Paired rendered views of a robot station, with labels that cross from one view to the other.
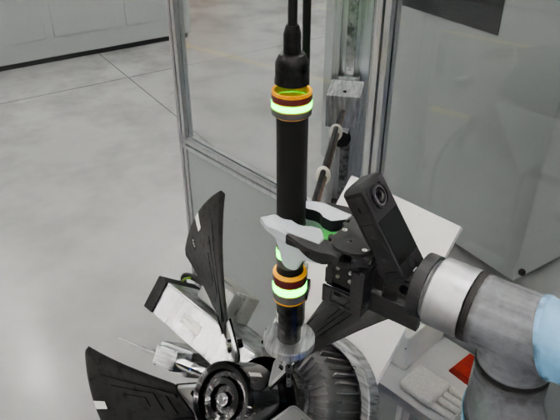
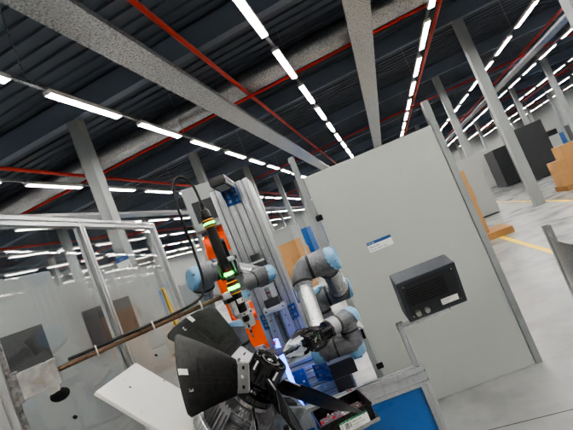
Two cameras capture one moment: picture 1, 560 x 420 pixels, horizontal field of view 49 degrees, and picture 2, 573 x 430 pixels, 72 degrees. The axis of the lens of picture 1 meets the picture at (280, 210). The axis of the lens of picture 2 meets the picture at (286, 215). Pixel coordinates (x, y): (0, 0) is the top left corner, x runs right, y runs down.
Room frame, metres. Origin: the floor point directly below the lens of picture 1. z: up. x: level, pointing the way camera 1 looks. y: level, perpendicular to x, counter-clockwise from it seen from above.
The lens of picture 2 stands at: (1.39, 1.21, 1.55)
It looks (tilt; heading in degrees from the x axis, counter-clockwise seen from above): 4 degrees up; 227
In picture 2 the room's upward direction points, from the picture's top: 22 degrees counter-clockwise
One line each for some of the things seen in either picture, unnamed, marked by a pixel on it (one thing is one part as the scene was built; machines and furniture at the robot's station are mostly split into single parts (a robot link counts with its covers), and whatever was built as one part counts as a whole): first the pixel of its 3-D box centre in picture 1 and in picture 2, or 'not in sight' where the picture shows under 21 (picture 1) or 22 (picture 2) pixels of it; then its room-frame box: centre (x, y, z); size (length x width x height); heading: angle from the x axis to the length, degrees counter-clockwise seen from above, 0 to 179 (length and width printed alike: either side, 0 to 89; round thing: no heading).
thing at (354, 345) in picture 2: not in sight; (350, 343); (0.21, 0.03, 1.08); 0.11 x 0.08 x 0.11; 132
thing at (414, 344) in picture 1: (401, 322); not in sight; (1.15, -0.30, 0.91); 0.17 x 0.16 x 0.11; 133
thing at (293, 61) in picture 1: (290, 217); (223, 261); (0.61, -0.01, 1.58); 0.04 x 0.04 x 0.46
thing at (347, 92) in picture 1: (345, 102); (37, 378); (1.23, -0.14, 1.47); 0.10 x 0.07 x 0.08; 168
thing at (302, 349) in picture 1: (290, 311); (237, 303); (0.62, -0.01, 1.43); 0.09 x 0.07 x 0.10; 168
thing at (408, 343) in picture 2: not in sight; (408, 344); (-0.01, 0.13, 0.96); 0.03 x 0.03 x 0.20; 43
